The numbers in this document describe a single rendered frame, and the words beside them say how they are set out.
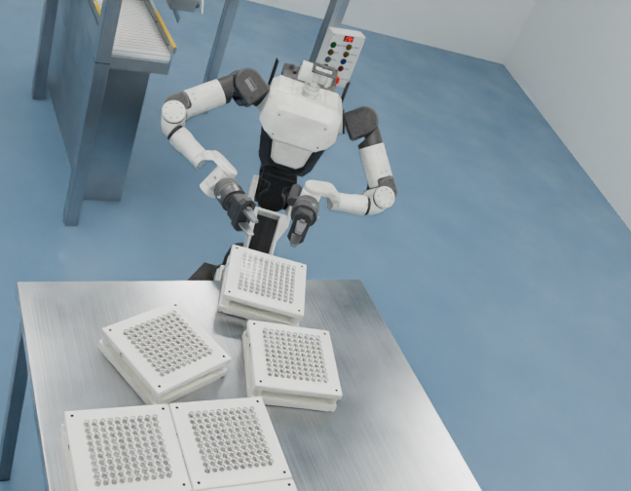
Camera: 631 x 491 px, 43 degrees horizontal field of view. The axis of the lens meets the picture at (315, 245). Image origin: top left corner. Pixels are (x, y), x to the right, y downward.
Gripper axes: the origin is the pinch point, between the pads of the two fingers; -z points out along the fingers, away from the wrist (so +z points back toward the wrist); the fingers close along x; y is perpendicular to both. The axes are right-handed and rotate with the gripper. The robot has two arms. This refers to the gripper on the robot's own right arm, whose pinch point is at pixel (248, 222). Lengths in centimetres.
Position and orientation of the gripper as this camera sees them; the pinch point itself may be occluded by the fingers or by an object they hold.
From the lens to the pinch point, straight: 253.8
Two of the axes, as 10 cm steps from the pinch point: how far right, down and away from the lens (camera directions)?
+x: -3.2, 7.5, 5.7
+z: -4.8, -6.5, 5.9
